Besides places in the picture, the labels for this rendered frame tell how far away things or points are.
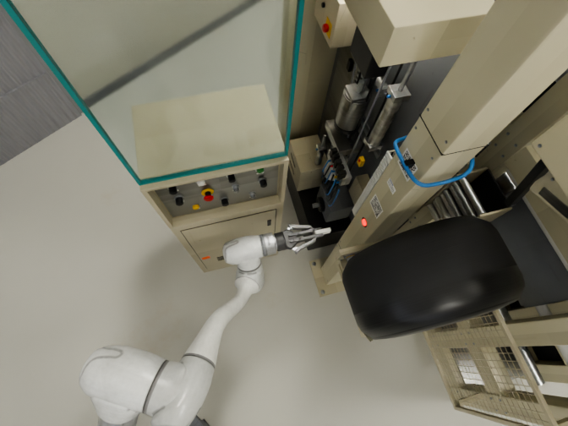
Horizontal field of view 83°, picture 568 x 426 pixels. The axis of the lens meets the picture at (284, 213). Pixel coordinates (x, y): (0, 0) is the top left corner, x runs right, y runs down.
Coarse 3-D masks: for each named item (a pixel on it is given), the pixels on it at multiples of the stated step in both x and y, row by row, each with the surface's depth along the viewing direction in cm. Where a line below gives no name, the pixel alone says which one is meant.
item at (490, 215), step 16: (480, 176) 137; (448, 192) 141; (464, 192) 132; (480, 192) 139; (496, 192) 131; (432, 208) 154; (448, 208) 143; (464, 208) 132; (480, 208) 125; (496, 208) 132; (512, 208) 126
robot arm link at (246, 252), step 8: (232, 240) 126; (240, 240) 125; (248, 240) 124; (256, 240) 125; (224, 248) 124; (232, 248) 123; (240, 248) 123; (248, 248) 123; (256, 248) 124; (224, 256) 124; (232, 256) 123; (240, 256) 123; (248, 256) 124; (256, 256) 125; (232, 264) 125; (240, 264) 125; (248, 264) 126; (256, 264) 128
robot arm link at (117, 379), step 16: (96, 352) 84; (112, 352) 84; (128, 352) 84; (144, 352) 86; (96, 368) 80; (112, 368) 80; (128, 368) 81; (144, 368) 82; (160, 368) 83; (80, 384) 81; (96, 384) 79; (112, 384) 79; (128, 384) 79; (144, 384) 80; (96, 400) 80; (112, 400) 79; (128, 400) 79; (144, 400) 79; (112, 416) 81; (128, 416) 82
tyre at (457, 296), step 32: (448, 224) 96; (480, 224) 97; (352, 256) 113; (384, 256) 98; (416, 256) 93; (448, 256) 90; (480, 256) 91; (352, 288) 108; (384, 288) 96; (416, 288) 91; (448, 288) 88; (480, 288) 87; (512, 288) 90; (384, 320) 96; (416, 320) 90; (448, 320) 88
